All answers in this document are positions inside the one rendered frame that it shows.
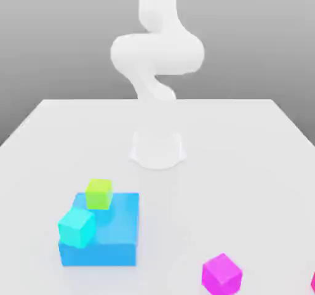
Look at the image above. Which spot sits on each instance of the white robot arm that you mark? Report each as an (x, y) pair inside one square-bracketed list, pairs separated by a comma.
[(157, 53)]

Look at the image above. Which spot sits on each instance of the small lime green cube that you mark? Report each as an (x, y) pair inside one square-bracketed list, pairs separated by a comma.
[(99, 194)]

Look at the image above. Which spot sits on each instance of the small cyan cube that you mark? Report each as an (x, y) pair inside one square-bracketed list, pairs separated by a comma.
[(76, 227)]

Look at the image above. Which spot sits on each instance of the small magenta cube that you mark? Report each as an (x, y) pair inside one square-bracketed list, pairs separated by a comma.
[(221, 275)]

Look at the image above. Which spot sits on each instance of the small pink cube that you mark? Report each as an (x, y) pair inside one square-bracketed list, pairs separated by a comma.
[(313, 282)]

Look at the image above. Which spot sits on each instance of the large blue box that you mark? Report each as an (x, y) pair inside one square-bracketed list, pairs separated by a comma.
[(118, 228)]

